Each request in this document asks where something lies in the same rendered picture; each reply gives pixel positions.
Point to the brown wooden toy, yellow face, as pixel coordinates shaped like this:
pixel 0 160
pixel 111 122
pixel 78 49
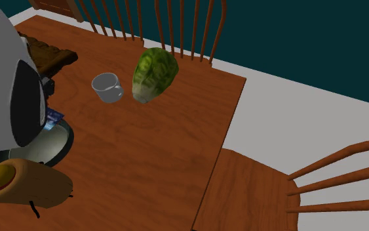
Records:
pixel 34 184

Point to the dark rimmed white bowl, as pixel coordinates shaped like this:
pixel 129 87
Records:
pixel 51 144

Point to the dark brown rough object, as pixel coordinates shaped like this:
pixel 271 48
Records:
pixel 48 54

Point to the green lettuce head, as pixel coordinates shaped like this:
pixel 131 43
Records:
pixel 153 73

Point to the brown wooden spindle-back chair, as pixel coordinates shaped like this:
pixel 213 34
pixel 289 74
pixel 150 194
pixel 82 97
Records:
pixel 171 25
pixel 245 195

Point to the grey mug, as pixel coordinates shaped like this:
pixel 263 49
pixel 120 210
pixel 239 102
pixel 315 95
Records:
pixel 107 90

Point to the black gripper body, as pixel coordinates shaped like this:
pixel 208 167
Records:
pixel 48 87

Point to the blue printed packet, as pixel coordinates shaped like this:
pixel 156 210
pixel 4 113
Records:
pixel 53 117

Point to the brown wooden furniture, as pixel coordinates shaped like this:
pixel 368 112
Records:
pixel 54 5

